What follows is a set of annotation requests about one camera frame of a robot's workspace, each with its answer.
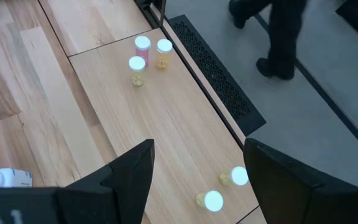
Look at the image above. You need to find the small pink medicine bottle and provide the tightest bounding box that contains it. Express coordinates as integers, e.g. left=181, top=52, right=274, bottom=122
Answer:
left=134, top=35, right=152, bottom=67

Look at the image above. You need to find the black floor vent grille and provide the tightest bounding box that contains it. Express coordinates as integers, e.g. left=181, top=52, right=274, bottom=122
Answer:
left=168, top=14, right=267, bottom=137

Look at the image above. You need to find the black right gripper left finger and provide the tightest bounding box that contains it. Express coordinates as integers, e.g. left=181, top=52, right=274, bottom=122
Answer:
left=57, top=138, right=156, bottom=224

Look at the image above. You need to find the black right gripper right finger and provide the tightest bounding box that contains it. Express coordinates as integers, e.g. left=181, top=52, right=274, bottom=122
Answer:
left=243, top=138, right=345, bottom=224

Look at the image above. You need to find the Tums antacid bottle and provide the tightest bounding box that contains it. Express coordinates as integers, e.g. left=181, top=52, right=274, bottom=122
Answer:
left=0, top=167, right=33, bottom=188

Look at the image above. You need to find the person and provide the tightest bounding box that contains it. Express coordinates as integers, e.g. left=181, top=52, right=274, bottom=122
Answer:
left=228, top=0, right=307, bottom=80

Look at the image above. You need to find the small orange medicine bottle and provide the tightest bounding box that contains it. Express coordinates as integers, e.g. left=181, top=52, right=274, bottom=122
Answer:
left=156, top=39, right=173, bottom=70

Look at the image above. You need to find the black metal shelf frame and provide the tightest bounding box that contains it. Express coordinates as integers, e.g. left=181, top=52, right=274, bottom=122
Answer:
left=158, top=0, right=167, bottom=29

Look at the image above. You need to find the pale yellow medicine bottle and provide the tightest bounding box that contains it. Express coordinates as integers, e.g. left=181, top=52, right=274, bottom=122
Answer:
left=218, top=166, right=250, bottom=187
left=196, top=190, right=224, bottom=213

